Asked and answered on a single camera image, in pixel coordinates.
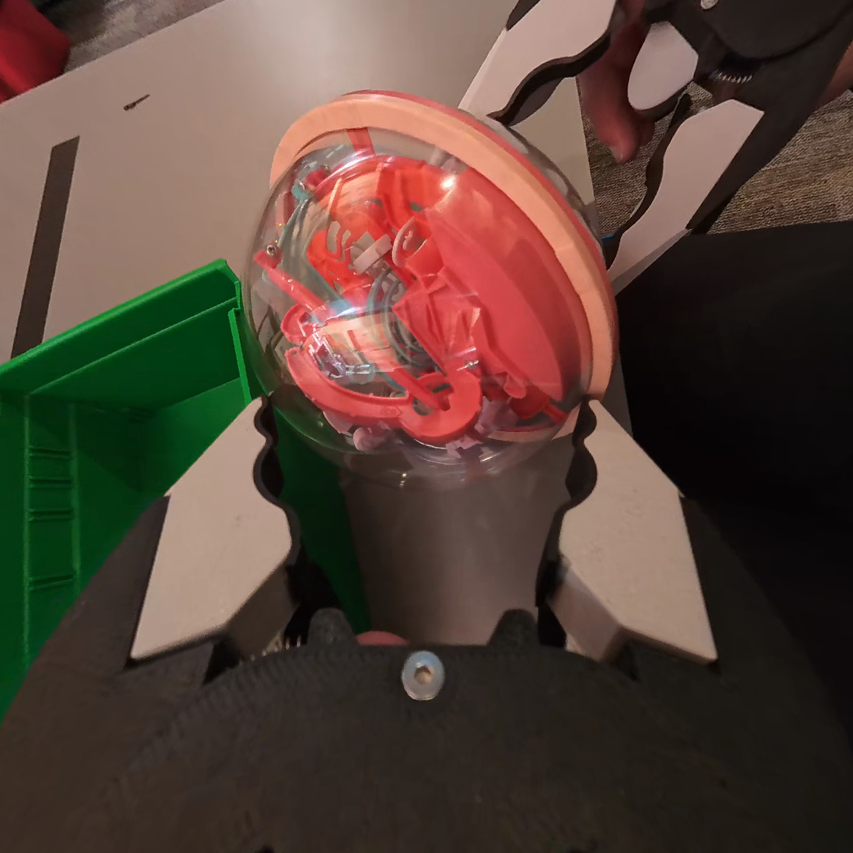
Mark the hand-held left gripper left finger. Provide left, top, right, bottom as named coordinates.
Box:
left=130, top=400, right=299, bottom=661

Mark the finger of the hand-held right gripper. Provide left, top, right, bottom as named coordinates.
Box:
left=458, top=0, right=617, bottom=125
left=600, top=93, right=765, bottom=295

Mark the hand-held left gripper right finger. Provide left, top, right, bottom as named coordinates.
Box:
left=548, top=399, right=721, bottom=665

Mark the clear maze ball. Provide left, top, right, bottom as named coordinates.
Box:
left=243, top=92, right=617, bottom=490

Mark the person's right hand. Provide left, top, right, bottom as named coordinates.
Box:
left=576, top=0, right=654, bottom=164

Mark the green plastic bin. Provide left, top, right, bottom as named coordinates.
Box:
left=0, top=259, right=371, bottom=714

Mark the black tape strip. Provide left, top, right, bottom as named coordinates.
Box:
left=12, top=136, right=81, bottom=361

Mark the red object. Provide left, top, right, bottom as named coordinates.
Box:
left=0, top=0, right=72, bottom=102

